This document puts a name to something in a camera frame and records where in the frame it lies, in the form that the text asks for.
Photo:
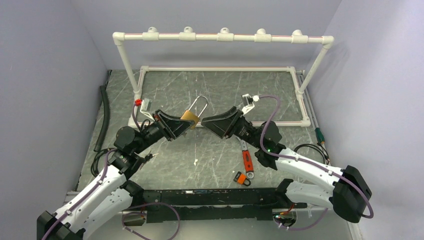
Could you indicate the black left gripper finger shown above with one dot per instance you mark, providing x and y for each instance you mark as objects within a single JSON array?
[
  {"x": 179, "y": 127},
  {"x": 165, "y": 118}
]

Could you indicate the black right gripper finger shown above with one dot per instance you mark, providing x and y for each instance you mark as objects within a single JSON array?
[
  {"x": 226, "y": 117},
  {"x": 221, "y": 128}
]

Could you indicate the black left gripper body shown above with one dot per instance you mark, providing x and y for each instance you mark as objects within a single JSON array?
[{"x": 151, "y": 134}]

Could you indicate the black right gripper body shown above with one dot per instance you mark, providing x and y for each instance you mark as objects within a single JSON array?
[{"x": 242, "y": 129}]

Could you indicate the brass padlock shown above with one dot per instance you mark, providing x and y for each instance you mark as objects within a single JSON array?
[{"x": 190, "y": 116}]

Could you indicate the black key bunch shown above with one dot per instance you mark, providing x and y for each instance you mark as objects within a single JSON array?
[{"x": 147, "y": 158}]

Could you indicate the small orange black padlock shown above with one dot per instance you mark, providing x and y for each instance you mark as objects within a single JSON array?
[{"x": 242, "y": 179}]

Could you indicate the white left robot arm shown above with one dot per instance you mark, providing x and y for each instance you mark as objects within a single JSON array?
[{"x": 112, "y": 190}]

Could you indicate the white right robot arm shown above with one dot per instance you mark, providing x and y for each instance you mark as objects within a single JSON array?
[{"x": 342, "y": 190}]

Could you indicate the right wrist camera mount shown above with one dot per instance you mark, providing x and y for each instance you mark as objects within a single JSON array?
[{"x": 249, "y": 102}]

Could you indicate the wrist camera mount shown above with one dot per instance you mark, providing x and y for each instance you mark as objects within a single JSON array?
[
  {"x": 249, "y": 102},
  {"x": 144, "y": 106}
]

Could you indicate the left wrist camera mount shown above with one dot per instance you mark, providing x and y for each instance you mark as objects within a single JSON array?
[{"x": 144, "y": 106}]

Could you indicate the red handled adjustable wrench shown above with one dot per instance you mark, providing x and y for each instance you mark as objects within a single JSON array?
[{"x": 247, "y": 159}]

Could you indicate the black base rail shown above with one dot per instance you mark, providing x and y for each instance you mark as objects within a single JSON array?
[{"x": 211, "y": 204}]

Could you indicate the green handled screwdriver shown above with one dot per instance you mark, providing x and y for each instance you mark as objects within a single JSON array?
[{"x": 319, "y": 136}]

